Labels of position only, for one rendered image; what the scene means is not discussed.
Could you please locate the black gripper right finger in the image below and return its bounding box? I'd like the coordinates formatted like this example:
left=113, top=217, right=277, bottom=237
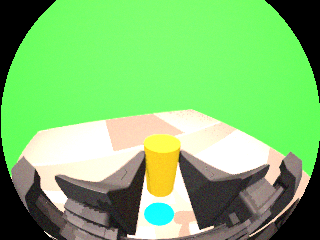
left=179, top=149, right=271, bottom=229

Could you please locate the yellow cylinder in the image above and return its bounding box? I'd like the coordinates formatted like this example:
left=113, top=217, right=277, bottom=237
left=144, top=135, right=180, bottom=196

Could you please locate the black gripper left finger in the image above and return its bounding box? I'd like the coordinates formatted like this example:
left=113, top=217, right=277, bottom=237
left=55, top=149, right=147, bottom=236

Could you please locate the cyan circle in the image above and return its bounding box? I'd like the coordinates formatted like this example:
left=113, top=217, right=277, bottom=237
left=144, top=203, right=175, bottom=225

